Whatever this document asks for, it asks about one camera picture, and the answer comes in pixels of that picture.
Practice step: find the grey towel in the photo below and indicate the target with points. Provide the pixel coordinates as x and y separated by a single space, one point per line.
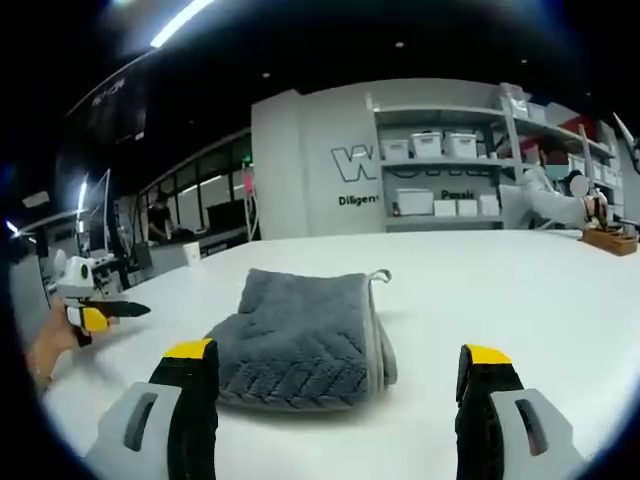
305 340

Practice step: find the person's left hand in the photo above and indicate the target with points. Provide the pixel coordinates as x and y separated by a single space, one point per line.
52 340

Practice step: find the white cup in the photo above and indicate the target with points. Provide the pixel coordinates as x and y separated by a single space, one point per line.
192 252

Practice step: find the wooden box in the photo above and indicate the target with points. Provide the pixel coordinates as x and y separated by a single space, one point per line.
612 242

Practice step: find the grey shelving unit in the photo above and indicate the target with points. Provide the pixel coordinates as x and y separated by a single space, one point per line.
450 170

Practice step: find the group of white storage boxes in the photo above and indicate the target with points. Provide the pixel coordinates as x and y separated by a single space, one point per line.
425 145

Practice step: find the long ceiling light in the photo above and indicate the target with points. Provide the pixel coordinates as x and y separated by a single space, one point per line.
180 22

